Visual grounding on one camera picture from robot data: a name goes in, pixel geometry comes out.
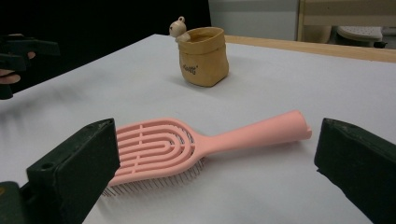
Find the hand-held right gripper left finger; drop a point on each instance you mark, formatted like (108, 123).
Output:
(74, 174)

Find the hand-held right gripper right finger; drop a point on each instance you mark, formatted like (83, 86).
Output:
(361, 161)

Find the tan pouch holder with bear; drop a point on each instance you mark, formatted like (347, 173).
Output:
(204, 59)

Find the wooden table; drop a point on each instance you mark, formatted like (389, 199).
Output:
(311, 48)

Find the white perforated stool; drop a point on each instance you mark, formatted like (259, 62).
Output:
(359, 32)

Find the light wooden desk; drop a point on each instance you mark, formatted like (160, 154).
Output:
(345, 12)

